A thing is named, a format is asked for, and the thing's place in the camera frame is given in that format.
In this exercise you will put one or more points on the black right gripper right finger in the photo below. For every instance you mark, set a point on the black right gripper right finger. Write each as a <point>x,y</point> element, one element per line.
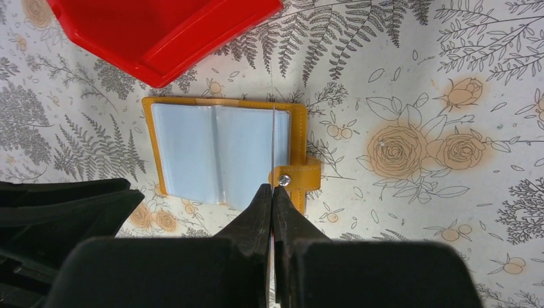
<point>313,270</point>

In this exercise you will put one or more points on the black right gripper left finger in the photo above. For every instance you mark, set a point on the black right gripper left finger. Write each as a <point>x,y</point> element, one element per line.
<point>229,269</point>

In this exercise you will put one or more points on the red plastic bin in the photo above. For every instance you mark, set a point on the red plastic bin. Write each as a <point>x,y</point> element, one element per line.
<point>157,41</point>

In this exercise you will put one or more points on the floral table mat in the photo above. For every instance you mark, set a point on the floral table mat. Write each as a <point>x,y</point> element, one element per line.
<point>427,117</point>

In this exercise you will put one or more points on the yellow leather card holder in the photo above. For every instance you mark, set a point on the yellow leather card holder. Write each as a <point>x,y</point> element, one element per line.
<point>218,151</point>

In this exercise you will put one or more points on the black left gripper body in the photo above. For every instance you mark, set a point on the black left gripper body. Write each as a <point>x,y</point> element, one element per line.
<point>42,223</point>

